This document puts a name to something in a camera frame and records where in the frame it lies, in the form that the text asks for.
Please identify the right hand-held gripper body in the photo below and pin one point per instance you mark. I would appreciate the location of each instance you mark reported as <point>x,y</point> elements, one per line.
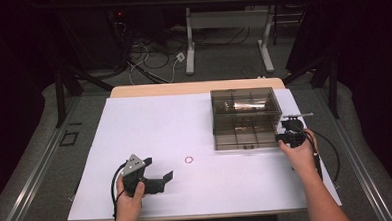
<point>293,138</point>

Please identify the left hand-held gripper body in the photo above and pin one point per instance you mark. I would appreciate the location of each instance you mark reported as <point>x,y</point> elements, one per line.
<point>135,175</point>

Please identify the smoky transparent plastic drawer box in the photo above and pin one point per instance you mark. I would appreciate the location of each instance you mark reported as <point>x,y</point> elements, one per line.
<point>223,96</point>

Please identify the person's right hand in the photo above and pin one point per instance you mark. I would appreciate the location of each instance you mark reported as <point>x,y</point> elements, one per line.
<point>303,159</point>

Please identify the person's left hand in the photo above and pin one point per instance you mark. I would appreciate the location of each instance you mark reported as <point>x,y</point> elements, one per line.
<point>130,208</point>

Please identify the white table mat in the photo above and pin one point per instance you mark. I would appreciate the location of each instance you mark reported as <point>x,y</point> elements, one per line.
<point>171,125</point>

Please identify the black metal stand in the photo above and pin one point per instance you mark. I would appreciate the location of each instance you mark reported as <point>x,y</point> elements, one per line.
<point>60,96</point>
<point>332,91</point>

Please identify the light wooden table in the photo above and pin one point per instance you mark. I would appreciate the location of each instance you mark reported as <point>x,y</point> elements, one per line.
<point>183,88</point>

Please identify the dark curtain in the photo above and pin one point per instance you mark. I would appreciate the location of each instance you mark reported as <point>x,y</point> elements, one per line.
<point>375,66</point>
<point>10,98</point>

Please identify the white power adapter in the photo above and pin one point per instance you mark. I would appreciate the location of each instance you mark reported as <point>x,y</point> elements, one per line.
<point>180,56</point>

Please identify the white metal-legged desk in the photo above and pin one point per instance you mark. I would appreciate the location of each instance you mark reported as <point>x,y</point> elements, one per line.
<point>226,19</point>

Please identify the dark device with red light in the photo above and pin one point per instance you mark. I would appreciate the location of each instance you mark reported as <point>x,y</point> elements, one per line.
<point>119,14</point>

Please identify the aluminium floor rail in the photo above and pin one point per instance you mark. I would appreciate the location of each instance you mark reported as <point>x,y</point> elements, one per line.
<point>36,167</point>
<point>359,163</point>

